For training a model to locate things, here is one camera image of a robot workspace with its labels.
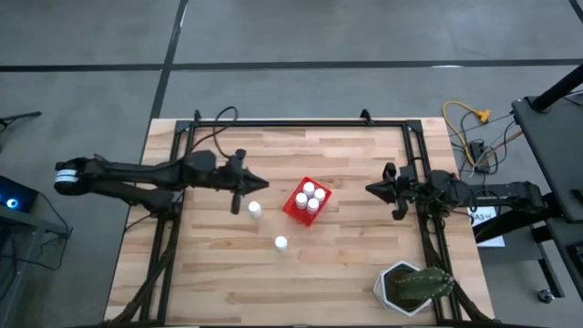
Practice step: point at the black frame clamp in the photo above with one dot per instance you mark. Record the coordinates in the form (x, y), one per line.
(197, 115)
(365, 116)

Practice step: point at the red plastic slotted basket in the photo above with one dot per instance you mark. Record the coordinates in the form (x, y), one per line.
(293, 212)

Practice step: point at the grey metal stand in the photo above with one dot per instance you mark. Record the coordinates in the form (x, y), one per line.
(36, 224)

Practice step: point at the black caster wheel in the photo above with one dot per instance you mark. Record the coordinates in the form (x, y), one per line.
(545, 296)

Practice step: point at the black aluminium table frame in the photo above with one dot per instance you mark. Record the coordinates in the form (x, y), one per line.
(296, 123)

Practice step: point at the white hexagonal plant pot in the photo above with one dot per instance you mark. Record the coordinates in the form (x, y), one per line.
(381, 291)

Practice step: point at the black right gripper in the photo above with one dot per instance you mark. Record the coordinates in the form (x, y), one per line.
(403, 187)

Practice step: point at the black stand leg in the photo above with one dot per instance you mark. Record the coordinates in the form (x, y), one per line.
(514, 223)

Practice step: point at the black power adapter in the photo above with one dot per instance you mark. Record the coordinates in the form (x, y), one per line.
(478, 150)

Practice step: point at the black tripod leg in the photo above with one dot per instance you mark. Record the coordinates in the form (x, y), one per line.
(20, 117)

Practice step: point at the green cactus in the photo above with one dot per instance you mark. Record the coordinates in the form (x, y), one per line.
(423, 283)

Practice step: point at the white paper sheet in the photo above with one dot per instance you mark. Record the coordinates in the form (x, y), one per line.
(487, 221)

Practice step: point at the dark grey desk top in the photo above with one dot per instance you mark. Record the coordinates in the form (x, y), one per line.
(555, 150)

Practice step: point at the black diagonal pole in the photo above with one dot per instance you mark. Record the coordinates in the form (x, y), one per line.
(558, 89)

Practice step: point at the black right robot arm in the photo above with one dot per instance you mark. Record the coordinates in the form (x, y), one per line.
(501, 191)

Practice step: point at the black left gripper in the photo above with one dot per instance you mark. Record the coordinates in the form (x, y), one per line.
(234, 177)

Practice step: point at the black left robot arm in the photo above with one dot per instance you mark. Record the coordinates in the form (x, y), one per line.
(136, 175)

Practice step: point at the black device with blue light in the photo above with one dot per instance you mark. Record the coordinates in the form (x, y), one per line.
(18, 193)

